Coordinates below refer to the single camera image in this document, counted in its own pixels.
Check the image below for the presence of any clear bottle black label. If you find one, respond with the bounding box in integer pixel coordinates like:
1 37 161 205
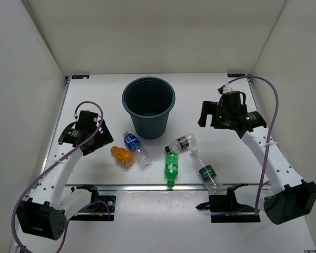
165 133 196 153

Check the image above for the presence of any clear bottle green label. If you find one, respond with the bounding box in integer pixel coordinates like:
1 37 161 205
191 148 223 195

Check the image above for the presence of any green soda bottle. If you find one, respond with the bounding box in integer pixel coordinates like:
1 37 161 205
164 151 179 188

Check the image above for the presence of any orange juice bottle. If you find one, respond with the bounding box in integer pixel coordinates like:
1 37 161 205
111 146 134 166

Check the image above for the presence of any clear bottle blue label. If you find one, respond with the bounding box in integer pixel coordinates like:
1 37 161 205
123 131 151 167

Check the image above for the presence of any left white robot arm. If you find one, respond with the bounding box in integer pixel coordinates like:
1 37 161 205
16 111 113 240

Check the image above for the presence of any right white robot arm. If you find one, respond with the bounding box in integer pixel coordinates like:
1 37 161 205
198 91 316 225

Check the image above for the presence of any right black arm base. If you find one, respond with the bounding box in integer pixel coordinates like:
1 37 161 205
195 183 261 223

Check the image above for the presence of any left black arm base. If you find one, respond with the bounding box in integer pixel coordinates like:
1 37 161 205
70 184 116 221

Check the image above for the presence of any dark teal plastic bin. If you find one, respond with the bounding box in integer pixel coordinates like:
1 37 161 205
122 76 176 140

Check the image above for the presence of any right black table label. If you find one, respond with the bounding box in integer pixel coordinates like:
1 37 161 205
227 73 245 78

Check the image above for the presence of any black table label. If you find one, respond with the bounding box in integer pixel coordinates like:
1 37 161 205
227 73 245 78
71 75 90 80

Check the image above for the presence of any left black table label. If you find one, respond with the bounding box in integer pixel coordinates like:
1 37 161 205
71 75 90 80

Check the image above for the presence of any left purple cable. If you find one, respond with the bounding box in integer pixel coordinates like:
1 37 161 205
12 101 104 253

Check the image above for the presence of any purple cable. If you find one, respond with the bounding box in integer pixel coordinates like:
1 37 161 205
12 101 104 253
221 75 280 215

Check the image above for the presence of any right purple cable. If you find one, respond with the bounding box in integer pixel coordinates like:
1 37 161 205
221 75 280 215

